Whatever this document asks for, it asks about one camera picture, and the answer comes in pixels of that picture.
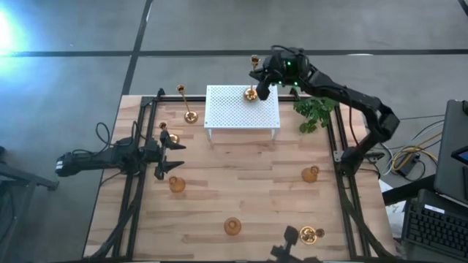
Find black aluminium table frame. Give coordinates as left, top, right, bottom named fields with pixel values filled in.
left=86, top=87, right=394, bottom=262

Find dark grey laptop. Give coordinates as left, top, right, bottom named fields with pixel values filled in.
left=434, top=99, right=468, bottom=207

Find black desk bar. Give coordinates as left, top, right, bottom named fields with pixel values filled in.
left=382, top=174, right=437, bottom=206

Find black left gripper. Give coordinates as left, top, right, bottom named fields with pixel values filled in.
left=144, top=130, right=186, bottom=180

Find black keyboard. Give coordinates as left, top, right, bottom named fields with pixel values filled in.
left=401, top=199, right=468, bottom=261

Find black metal stand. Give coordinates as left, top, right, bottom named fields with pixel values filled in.
left=0, top=145, right=59, bottom=263

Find small device with blue screen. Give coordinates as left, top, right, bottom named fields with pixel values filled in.
left=450, top=145, right=468, bottom=166

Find green potted plant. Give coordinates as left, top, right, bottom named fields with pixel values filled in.
left=292, top=95, right=337, bottom=134

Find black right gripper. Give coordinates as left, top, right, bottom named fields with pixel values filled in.
left=249, top=46, right=312, bottom=102

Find black jointed device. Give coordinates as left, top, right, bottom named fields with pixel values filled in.
left=269, top=225, right=305, bottom=263

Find amber glass candle holder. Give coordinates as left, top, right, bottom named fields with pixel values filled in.
left=301, top=164, right=321, bottom=184
left=168, top=175, right=186, bottom=194
left=223, top=216, right=243, bottom=237

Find white paper sheet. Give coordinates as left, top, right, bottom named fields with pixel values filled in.
left=379, top=180, right=404, bottom=239

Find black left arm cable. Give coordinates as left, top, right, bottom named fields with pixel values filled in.
left=94, top=121, right=112, bottom=148

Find white perforated metal shelf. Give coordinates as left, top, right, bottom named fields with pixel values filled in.
left=203, top=85, right=282, bottom=142

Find short brass candlestick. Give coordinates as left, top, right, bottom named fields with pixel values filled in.
left=158, top=122, right=181, bottom=145

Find black power adapter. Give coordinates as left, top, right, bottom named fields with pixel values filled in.
left=399, top=152, right=422, bottom=177

